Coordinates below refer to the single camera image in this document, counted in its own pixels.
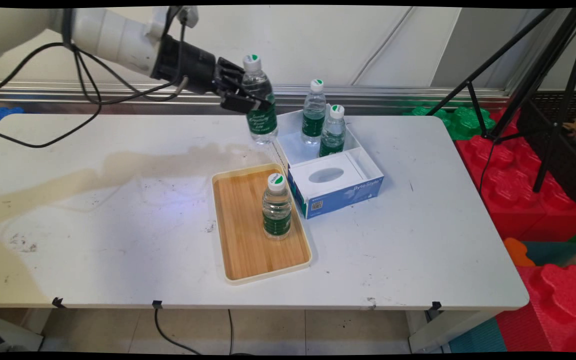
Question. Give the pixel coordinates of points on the blue white cardboard box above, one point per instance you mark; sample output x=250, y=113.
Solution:
x=338, y=192

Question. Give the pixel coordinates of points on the teal floor mat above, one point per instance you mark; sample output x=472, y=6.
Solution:
x=478, y=337

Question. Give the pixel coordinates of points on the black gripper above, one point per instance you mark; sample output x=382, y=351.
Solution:
x=188, y=67

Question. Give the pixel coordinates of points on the bamboo tray cream rim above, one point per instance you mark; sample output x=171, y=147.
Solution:
x=240, y=225

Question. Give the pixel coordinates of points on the white table leg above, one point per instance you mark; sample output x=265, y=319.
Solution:
x=448, y=330
x=13, y=330

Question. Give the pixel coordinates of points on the black mesh panel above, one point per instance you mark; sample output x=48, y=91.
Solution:
x=563, y=160

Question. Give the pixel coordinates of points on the black camera tripod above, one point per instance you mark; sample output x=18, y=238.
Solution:
x=543, y=65

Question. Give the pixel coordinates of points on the orange foam piece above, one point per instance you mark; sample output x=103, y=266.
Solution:
x=517, y=252

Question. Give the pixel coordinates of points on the large red foam block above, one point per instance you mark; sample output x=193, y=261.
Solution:
x=518, y=200

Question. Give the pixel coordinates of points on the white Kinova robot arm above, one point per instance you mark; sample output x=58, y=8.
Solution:
x=113, y=37

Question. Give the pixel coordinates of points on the green foam block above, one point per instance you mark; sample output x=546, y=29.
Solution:
x=463, y=120

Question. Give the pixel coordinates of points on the aluminium wall rail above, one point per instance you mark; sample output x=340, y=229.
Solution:
x=368, y=97

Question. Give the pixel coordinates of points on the water bottle green label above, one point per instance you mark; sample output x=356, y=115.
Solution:
x=263, y=125
x=314, y=117
x=332, y=137
x=276, y=210

